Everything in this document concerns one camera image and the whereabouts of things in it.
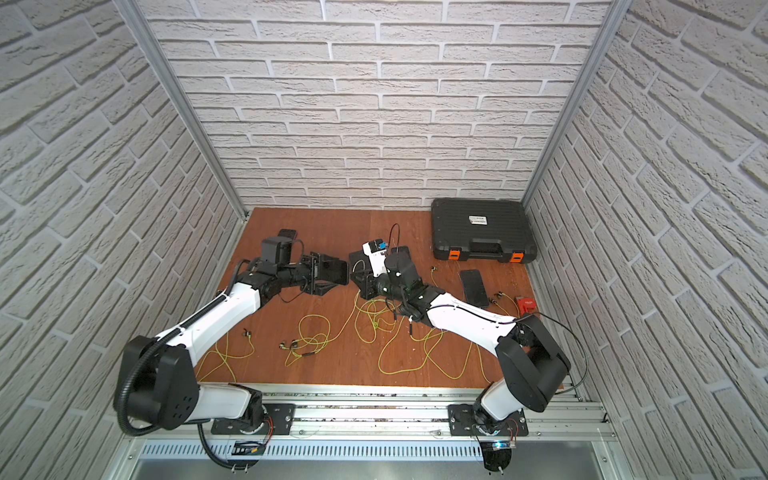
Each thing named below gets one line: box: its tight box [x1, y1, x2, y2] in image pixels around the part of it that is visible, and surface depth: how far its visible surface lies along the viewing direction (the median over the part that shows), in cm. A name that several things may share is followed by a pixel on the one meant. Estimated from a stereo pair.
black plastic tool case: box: [431, 198, 537, 263], surface depth 109 cm
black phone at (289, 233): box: [278, 229, 298, 240], surface depth 116 cm
